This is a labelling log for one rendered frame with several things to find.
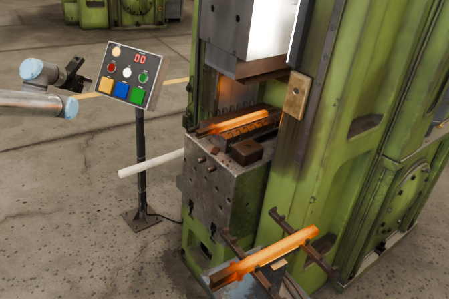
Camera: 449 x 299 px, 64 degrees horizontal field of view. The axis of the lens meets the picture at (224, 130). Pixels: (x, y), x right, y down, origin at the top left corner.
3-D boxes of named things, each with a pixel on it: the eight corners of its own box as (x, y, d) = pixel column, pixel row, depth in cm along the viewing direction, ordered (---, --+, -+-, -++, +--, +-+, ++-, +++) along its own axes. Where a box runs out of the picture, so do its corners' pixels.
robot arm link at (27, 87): (36, 116, 140) (43, 85, 139) (11, 110, 141) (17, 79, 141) (51, 117, 149) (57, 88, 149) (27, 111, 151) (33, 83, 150)
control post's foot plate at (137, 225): (134, 234, 231) (134, 224, 226) (119, 213, 245) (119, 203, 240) (164, 221, 243) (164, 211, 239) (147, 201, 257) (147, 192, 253)
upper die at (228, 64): (234, 80, 141) (236, 57, 136) (204, 63, 154) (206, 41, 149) (303, 64, 165) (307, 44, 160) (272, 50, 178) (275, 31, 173)
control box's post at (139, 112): (140, 220, 241) (136, 71, 185) (137, 217, 244) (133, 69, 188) (145, 218, 244) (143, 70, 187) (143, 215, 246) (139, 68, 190)
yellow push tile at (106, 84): (109, 94, 183) (113, 80, 182) (97, 89, 186) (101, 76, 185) (111, 94, 185) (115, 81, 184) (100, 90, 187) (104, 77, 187)
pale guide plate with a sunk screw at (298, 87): (298, 121, 136) (309, 79, 127) (282, 111, 142) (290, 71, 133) (303, 119, 137) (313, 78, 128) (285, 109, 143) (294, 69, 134)
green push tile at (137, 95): (141, 104, 177) (145, 90, 176) (128, 100, 179) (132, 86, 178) (143, 105, 178) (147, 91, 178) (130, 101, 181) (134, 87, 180)
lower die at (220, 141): (224, 153, 159) (226, 137, 155) (198, 133, 172) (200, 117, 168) (288, 129, 184) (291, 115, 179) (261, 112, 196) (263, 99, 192)
